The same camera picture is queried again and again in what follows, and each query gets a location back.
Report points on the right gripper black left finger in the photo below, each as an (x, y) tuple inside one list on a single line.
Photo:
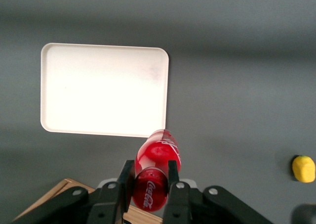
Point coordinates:
[(108, 204)]

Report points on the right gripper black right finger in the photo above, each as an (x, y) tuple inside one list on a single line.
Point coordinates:
[(179, 204)]

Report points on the red coke bottle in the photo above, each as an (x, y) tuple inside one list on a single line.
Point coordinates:
[(158, 154)]

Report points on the beige plastic tray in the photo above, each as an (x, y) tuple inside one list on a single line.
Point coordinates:
[(103, 90)]

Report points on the wooden two-drawer cabinet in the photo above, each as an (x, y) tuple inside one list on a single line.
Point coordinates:
[(59, 188)]

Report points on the yellow toy lemon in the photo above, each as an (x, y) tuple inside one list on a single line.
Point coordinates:
[(304, 169)]

